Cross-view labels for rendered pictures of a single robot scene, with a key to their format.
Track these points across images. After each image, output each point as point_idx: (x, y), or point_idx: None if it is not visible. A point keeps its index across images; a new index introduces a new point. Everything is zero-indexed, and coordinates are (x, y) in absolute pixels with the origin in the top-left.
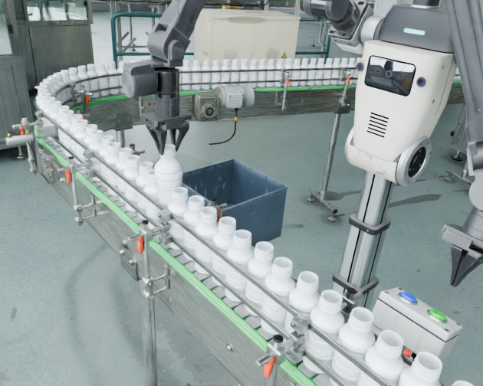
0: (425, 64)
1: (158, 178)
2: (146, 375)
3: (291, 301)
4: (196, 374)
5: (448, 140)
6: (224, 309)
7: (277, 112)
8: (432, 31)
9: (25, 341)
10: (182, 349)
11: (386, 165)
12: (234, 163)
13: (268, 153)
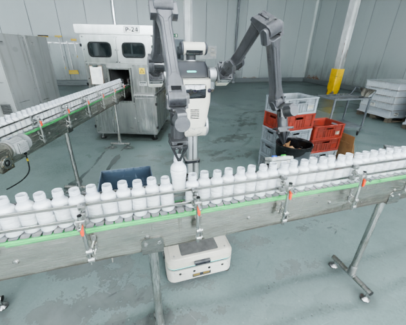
0: (208, 83)
1: (181, 175)
2: (159, 310)
3: (273, 175)
4: (143, 301)
5: (89, 131)
6: (245, 203)
7: (40, 145)
8: (199, 70)
9: None
10: (120, 303)
11: (202, 129)
12: (103, 173)
13: None
